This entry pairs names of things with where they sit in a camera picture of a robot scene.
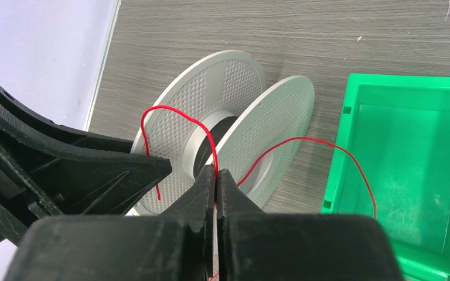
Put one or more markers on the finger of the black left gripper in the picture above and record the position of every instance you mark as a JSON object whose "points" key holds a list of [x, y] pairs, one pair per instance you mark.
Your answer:
{"points": [[49, 169]]}

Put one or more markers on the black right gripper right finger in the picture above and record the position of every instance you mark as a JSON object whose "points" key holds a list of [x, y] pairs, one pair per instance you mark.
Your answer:
{"points": [[255, 245]]}

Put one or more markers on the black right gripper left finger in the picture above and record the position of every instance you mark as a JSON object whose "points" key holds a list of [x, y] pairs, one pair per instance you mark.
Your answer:
{"points": [[174, 245]]}

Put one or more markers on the green left bin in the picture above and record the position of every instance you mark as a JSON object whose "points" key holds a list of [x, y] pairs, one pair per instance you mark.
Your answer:
{"points": [[393, 163]]}

